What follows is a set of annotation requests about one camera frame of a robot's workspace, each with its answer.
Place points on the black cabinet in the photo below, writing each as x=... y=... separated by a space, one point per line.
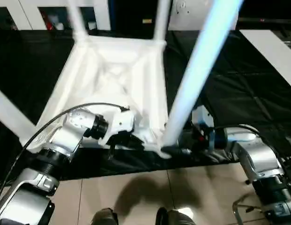
x=133 y=14

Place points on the black work mat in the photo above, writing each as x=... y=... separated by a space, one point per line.
x=241 y=82

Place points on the black robot foot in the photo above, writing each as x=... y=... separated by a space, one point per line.
x=105 y=216

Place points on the white plastic table leg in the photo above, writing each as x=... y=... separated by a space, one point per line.
x=77 y=21
x=11 y=112
x=201 y=70
x=162 y=21

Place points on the red packet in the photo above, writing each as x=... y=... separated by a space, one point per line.
x=49 y=22

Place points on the white cabinet with glass doors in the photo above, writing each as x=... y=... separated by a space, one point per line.
x=25 y=14

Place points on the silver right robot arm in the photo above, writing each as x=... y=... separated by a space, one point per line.
x=262 y=154

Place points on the white sheet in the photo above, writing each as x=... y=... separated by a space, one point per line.
x=271 y=54

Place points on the white chair back panel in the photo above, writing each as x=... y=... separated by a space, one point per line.
x=196 y=16

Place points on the small yellow label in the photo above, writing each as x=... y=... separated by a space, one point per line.
x=147 y=21

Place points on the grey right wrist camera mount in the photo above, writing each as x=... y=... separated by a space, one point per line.
x=202 y=116

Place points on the silver metal tube frame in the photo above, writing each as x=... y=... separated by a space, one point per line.
x=241 y=208

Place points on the white plastic table top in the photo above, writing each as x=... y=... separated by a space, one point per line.
x=89 y=82

